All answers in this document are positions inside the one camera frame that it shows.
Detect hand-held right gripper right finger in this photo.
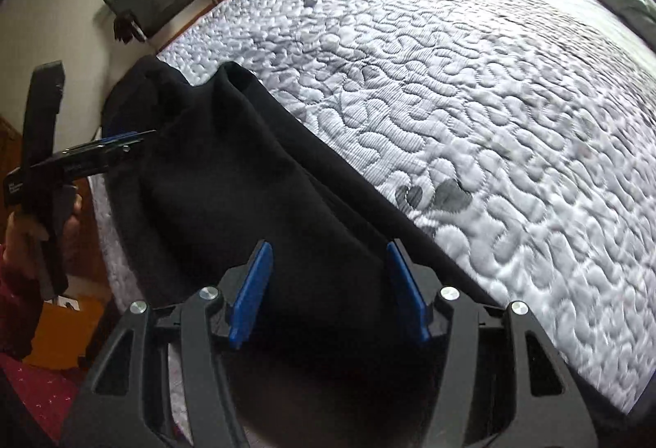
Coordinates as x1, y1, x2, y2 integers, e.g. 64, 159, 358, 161
386, 240, 601, 448

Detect grey quilted bedspread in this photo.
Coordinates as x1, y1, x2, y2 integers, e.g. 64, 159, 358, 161
89, 0, 656, 434

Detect black pants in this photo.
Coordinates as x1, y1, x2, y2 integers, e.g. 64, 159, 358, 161
101, 54, 503, 448

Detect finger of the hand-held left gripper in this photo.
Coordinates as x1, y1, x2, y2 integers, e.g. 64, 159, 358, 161
54, 130, 157, 158
31, 145, 135, 182

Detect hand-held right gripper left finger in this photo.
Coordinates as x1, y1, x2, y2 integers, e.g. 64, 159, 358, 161
60, 240, 273, 448

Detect person's left forearm red sleeve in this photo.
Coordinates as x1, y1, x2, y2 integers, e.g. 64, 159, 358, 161
0, 243, 48, 363

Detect person's left hand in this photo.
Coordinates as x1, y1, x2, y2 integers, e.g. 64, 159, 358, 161
4, 197, 83, 270

